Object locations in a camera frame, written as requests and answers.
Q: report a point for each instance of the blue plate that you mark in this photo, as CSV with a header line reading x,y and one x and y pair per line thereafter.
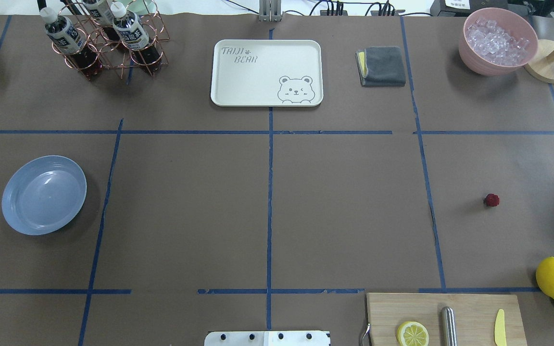
x,y
44,195

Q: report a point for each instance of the red strawberry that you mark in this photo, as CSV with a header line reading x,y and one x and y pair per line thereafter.
x,y
491,200

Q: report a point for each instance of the cream bear tray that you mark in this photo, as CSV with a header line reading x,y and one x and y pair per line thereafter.
x,y
267,73

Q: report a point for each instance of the grey folded cloth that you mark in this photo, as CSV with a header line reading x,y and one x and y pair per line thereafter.
x,y
381,66

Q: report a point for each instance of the half lemon slice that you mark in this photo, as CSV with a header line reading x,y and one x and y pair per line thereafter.
x,y
412,333

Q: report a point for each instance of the steel knife sharpener rod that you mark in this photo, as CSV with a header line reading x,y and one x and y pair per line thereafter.
x,y
449,326

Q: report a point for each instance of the wooden cutting board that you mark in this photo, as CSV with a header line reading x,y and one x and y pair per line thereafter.
x,y
474,317

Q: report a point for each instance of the pink bowl of ice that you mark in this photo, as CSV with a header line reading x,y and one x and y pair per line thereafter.
x,y
496,41

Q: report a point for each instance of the yellow plastic knife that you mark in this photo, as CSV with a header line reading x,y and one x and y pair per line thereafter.
x,y
499,328

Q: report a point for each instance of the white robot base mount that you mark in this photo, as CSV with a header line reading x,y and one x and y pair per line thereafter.
x,y
268,338

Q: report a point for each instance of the copper wire bottle rack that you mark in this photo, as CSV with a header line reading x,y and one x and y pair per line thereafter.
x,y
114,55

